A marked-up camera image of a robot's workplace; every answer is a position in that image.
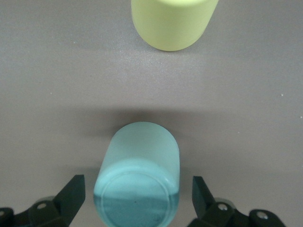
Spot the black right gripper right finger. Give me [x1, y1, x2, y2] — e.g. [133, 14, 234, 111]
[187, 176, 287, 227]

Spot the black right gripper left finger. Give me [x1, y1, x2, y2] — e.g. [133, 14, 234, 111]
[0, 174, 86, 227]

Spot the mint green plastic cup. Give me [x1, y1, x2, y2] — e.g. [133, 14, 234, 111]
[93, 122, 180, 227]

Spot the yellow plastic cup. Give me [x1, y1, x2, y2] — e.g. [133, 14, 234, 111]
[131, 0, 220, 52]

